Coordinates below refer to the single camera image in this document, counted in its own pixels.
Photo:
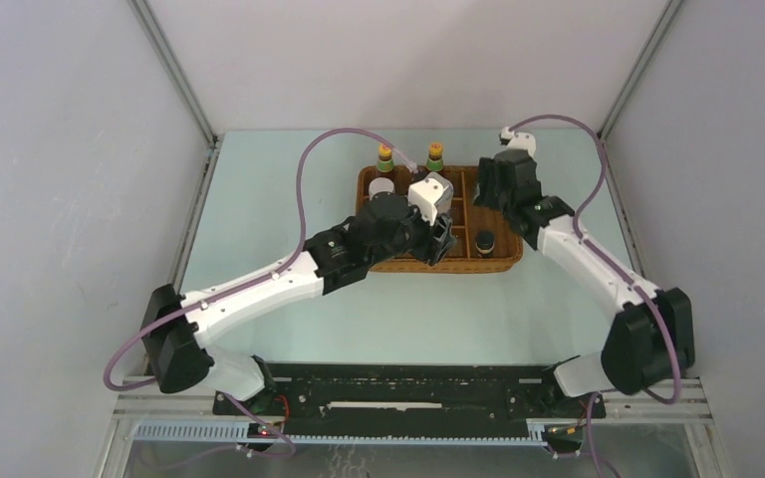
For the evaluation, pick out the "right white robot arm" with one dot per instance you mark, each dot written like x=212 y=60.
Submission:
x=651 y=336

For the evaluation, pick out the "small black pepper jar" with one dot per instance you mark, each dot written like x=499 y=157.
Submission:
x=485 y=243

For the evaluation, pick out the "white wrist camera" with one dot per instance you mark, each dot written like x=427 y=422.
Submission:
x=432 y=196
x=514 y=140

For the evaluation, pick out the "yellow-cap sauce bottle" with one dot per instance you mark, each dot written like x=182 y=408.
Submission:
x=434 y=161
x=385 y=163

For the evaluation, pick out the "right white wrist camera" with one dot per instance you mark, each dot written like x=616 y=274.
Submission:
x=514 y=140

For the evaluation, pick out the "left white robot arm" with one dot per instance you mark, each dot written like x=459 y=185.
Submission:
x=184 y=330

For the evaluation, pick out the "silver-lid salt jar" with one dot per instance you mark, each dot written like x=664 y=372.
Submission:
x=380 y=186

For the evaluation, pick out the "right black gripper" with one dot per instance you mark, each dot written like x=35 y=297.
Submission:
x=487 y=175

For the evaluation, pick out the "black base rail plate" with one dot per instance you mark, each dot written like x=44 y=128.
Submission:
x=434 y=402

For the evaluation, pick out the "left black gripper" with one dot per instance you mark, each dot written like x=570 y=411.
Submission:
x=432 y=250

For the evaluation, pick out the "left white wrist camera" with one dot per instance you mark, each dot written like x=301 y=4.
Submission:
x=432 y=196

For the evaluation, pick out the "brown wicker divided basket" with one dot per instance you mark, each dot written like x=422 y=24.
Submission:
x=468 y=221

